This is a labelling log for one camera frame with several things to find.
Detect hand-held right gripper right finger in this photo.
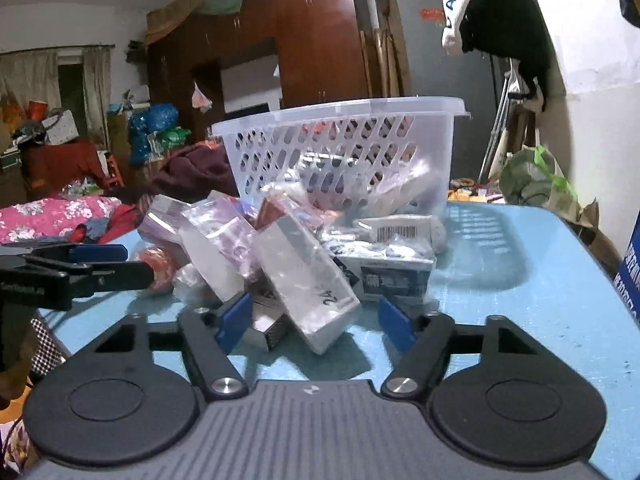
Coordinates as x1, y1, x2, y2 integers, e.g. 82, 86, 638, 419
377, 297, 545, 402

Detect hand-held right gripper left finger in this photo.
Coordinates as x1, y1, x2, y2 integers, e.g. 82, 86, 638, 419
92, 292, 253, 402

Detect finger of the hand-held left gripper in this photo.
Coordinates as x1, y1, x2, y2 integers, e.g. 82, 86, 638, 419
0, 243, 129, 273
72, 260, 154, 295

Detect red patterned packet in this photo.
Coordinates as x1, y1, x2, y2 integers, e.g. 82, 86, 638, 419
134, 247, 193, 292

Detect white and blue box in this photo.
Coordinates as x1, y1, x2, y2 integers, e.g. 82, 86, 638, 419
334, 249, 437, 307

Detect clear lilac box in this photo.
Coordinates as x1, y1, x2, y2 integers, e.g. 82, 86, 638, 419
137, 194, 193, 261

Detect clear pink box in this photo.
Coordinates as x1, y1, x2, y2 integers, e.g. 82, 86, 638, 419
179, 199, 262, 302

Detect clear white box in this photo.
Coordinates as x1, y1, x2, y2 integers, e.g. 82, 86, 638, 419
251, 212, 362, 356

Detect orange box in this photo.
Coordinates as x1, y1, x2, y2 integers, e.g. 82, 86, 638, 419
257, 195, 303, 233

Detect white plastic lattice basket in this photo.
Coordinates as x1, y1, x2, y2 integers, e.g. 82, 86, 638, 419
211, 96, 473, 226

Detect pink floral blanket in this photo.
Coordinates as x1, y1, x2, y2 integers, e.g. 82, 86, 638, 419
0, 196, 123, 245

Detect red cloth covered furniture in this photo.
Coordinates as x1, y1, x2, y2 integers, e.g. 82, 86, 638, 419
22, 141, 108, 196

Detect maroon cloth bundle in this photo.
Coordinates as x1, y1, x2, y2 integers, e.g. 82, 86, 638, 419
150, 142, 238, 206

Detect blue plastic bags pile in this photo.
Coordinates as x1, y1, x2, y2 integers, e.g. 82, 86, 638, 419
127, 104, 192, 165

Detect small hanging pink-white bag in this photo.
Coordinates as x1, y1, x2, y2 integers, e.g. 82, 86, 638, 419
192, 81, 214, 114

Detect beige window curtain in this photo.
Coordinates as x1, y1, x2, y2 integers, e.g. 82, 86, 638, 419
0, 46, 113, 151

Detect green plastic bag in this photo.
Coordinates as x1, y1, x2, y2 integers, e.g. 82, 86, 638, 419
499, 145, 581, 216

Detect black monitor screen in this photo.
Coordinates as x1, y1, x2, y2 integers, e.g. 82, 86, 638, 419
224, 102, 272, 122

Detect metal crutches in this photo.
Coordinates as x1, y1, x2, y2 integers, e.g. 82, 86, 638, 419
477, 57, 523, 183

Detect blue shopping bag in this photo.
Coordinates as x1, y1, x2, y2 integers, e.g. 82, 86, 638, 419
612, 210, 640, 323

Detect grey door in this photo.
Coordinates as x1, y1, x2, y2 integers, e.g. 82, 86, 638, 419
389, 0, 506, 181

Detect brown wooden wardrobe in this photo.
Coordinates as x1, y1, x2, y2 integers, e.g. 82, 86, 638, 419
145, 0, 373, 111

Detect white and black hanging garment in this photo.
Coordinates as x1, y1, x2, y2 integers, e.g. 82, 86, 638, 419
441, 0, 553, 113

